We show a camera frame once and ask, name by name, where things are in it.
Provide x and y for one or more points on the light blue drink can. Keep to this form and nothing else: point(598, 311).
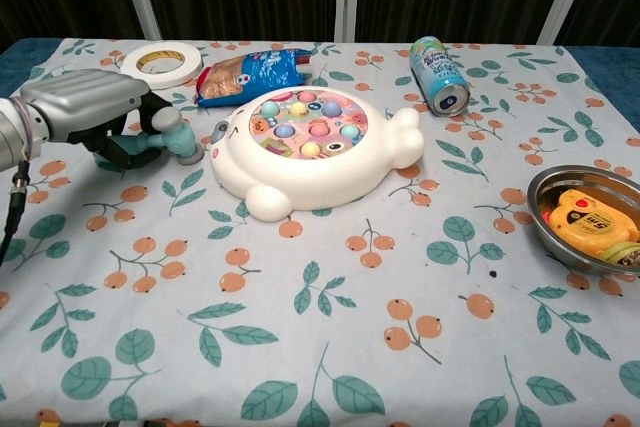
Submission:
point(437, 72)

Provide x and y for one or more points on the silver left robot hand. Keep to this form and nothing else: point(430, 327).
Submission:
point(90, 97)

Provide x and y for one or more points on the white tape roll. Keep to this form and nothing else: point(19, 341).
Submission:
point(160, 82)

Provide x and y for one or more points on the white fish toy board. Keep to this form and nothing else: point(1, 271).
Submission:
point(320, 182)

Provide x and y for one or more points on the yellow tape measure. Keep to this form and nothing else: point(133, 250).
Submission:
point(585, 227)

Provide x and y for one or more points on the stainless steel bowl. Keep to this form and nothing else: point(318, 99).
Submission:
point(545, 212)

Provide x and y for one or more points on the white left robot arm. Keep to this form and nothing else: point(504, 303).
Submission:
point(17, 137)

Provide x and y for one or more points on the blue snack bag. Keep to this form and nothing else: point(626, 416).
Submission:
point(260, 74)

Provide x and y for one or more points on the floral tablecloth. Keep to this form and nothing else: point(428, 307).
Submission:
point(320, 322)

